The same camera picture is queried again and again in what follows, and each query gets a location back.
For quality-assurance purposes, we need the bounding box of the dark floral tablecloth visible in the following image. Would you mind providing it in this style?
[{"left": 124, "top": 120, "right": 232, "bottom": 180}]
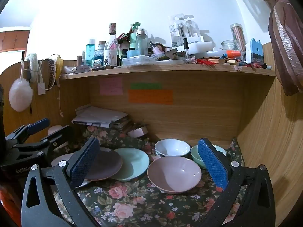
[{"left": 51, "top": 123, "right": 247, "bottom": 227}]

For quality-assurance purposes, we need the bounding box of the clear bottle rose gold cap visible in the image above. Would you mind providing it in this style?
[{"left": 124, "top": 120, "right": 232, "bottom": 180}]
[{"left": 107, "top": 23, "right": 118, "bottom": 51}]

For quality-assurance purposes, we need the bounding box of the orange sticky note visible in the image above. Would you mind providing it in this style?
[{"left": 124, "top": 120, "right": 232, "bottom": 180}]
[{"left": 128, "top": 89, "right": 173, "bottom": 105}]

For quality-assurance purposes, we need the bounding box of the blue glass jar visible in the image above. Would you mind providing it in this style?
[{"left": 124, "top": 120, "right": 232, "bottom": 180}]
[{"left": 94, "top": 49, "right": 105, "bottom": 67}]

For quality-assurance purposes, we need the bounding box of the clear bottle silver cap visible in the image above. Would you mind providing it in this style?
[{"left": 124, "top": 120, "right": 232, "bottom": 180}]
[{"left": 136, "top": 28, "right": 148, "bottom": 56}]

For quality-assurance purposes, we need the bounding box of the orange clothing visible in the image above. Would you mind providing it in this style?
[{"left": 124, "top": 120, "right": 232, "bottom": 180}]
[{"left": 0, "top": 184, "right": 22, "bottom": 227}]

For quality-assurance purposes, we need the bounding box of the stack of brown booklets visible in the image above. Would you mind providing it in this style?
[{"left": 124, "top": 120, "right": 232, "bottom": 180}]
[{"left": 111, "top": 120, "right": 133, "bottom": 133}]

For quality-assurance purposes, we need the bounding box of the pink cosmetic bottle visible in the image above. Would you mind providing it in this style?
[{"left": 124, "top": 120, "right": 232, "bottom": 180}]
[{"left": 152, "top": 43, "right": 164, "bottom": 56}]

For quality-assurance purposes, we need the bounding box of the blue liquid bottle white cap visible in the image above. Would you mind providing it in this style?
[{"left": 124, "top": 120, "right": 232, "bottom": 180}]
[{"left": 85, "top": 38, "right": 96, "bottom": 67}]

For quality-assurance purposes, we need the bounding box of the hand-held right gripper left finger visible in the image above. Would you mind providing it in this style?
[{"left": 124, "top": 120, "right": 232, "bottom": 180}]
[{"left": 21, "top": 137, "right": 100, "bottom": 227}]

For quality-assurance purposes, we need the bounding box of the white fluffy headband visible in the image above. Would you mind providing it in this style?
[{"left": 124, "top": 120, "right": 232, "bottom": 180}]
[{"left": 23, "top": 53, "right": 41, "bottom": 84}]

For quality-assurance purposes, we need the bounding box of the brown beaded headband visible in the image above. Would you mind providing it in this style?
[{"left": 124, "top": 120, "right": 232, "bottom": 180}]
[{"left": 45, "top": 58, "right": 56, "bottom": 91}]

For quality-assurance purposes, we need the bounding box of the yellow cloth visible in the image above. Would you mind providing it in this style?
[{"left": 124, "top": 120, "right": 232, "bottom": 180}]
[{"left": 55, "top": 55, "right": 65, "bottom": 81}]

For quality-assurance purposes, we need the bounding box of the cotton swab pack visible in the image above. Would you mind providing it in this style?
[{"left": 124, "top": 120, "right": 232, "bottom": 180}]
[
  {"left": 186, "top": 19, "right": 202, "bottom": 39},
  {"left": 169, "top": 15, "right": 188, "bottom": 39}
]

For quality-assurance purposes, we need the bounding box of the green sticky note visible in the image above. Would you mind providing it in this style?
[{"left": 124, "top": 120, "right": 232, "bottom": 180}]
[{"left": 130, "top": 82, "right": 162, "bottom": 90}]

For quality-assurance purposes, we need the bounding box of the brown pink curtain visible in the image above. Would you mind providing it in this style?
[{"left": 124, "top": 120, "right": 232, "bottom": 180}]
[{"left": 222, "top": 0, "right": 303, "bottom": 96}]

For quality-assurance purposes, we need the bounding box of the white plate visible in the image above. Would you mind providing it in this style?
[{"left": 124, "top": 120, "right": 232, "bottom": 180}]
[{"left": 50, "top": 153, "right": 91, "bottom": 189}]

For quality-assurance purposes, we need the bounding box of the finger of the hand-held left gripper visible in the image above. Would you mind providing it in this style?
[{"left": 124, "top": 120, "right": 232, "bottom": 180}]
[
  {"left": 39, "top": 125, "right": 74, "bottom": 153},
  {"left": 5, "top": 118, "right": 51, "bottom": 145}
]

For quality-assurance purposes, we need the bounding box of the mint green plate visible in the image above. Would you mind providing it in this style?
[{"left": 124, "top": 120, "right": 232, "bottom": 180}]
[{"left": 111, "top": 148, "right": 150, "bottom": 182}]

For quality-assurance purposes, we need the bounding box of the blue pencil sharpener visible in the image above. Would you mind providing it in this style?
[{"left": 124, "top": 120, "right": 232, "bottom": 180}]
[{"left": 245, "top": 37, "right": 265, "bottom": 64}]

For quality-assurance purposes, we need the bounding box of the green pump bottle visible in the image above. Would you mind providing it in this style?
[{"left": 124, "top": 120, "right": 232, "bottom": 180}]
[{"left": 129, "top": 22, "right": 141, "bottom": 50}]

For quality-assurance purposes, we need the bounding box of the pink sticky note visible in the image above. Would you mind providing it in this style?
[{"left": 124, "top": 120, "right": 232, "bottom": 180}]
[{"left": 99, "top": 77, "right": 123, "bottom": 96}]

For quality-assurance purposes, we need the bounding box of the pink bowl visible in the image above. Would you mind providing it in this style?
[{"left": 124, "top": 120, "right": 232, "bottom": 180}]
[{"left": 147, "top": 157, "right": 202, "bottom": 194}]

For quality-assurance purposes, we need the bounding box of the red plastic comb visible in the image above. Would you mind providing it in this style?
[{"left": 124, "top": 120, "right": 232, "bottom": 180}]
[{"left": 196, "top": 58, "right": 217, "bottom": 67}]

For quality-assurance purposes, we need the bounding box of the white bowl with black dots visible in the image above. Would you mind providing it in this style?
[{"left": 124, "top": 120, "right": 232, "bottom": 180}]
[{"left": 155, "top": 139, "right": 191, "bottom": 158}]

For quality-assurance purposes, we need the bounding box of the white fluffy puff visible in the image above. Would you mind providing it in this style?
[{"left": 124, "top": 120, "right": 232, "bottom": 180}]
[{"left": 9, "top": 78, "right": 33, "bottom": 112}]

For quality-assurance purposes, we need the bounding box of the stack of white papers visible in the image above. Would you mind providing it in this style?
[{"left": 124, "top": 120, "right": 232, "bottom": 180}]
[{"left": 72, "top": 105, "right": 130, "bottom": 128}]

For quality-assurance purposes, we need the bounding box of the white rectangular box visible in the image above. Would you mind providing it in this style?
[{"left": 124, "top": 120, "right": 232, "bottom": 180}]
[{"left": 171, "top": 36, "right": 213, "bottom": 53}]

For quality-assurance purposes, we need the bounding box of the tall clear canister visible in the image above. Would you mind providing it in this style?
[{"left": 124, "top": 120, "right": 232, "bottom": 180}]
[{"left": 230, "top": 23, "right": 247, "bottom": 53}]

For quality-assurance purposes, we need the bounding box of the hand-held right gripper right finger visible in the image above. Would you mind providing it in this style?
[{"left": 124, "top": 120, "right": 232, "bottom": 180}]
[{"left": 197, "top": 137, "right": 277, "bottom": 227}]

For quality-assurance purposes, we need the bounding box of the purple plate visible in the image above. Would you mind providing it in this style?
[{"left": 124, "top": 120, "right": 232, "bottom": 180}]
[{"left": 84, "top": 147, "right": 123, "bottom": 181}]

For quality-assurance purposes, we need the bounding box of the white tube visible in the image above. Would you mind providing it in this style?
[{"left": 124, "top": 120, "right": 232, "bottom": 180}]
[{"left": 63, "top": 66, "right": 92, "bottom": 73}]

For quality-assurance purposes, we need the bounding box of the small white box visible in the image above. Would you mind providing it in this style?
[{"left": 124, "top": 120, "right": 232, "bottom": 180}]
[{"left": 128, "top": 126, "right": 148, "bottom": 139}]

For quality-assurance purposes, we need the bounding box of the empty glass jar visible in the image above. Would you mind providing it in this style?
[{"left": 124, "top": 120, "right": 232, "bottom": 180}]
[{"left": 221, "top": 39, "right": 240, "bottom": 55}]

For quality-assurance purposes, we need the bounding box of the mint green bowl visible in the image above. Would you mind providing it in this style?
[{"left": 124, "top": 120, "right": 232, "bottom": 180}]
[{"left": 190, "top": 144, "right": 227, "bottom": 170}]

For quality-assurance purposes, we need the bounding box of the wooden wall cabinet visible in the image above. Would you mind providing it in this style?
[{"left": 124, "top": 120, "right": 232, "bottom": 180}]
[{"left": 0, "top": 27, "right": 31, "bottom": 51}]

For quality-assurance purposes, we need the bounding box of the white printed cup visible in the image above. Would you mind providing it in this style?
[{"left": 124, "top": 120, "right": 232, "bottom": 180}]
[{"left": 103, "top": 49, "right": 118, "bottom": 67}]

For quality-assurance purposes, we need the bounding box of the clear plastic box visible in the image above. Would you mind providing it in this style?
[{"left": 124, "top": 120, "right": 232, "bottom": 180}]
[{"left": 122, "top": 55, "right": 157, "bottom": 67}]

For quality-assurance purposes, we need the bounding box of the beige cord with bead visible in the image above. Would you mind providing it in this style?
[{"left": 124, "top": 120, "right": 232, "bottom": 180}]
[{"left": 56, "top": 85, "right": 65, "bottom": 118}]

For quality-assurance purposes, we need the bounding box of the clear vial black cap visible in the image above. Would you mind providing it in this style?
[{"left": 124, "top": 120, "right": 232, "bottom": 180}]
[{"left": 182, "top": 38, "right": 190, "bottom": 63}]

